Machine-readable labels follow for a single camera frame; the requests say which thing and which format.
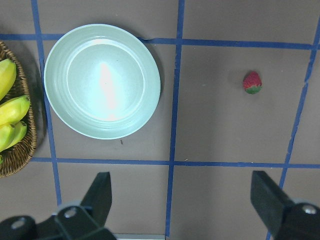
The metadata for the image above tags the light green plate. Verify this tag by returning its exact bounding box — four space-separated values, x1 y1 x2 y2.
43 24 161 140

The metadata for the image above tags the woven wicker basket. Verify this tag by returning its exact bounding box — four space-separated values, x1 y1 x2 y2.
0 41 37 178

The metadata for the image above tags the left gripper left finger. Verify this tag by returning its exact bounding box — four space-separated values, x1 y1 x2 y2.
0 172 116 240

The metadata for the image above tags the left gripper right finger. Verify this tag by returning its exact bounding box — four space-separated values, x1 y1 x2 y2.
250 170 320 240

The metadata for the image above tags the yellow banana bunch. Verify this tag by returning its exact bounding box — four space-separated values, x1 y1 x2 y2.
0 59 31 151

